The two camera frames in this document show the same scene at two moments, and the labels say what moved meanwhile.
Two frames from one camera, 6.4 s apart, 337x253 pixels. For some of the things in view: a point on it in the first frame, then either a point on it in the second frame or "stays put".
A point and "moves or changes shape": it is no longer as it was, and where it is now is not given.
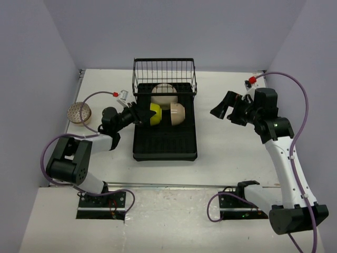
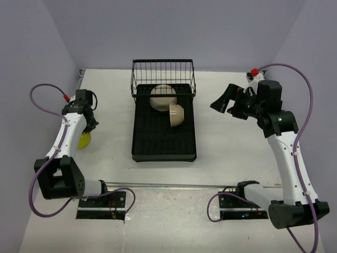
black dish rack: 166,142 stays put
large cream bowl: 164,101 stays put
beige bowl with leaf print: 177,113 stays put
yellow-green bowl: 156,119 moves or changes shape
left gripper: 138,115 to 91,126
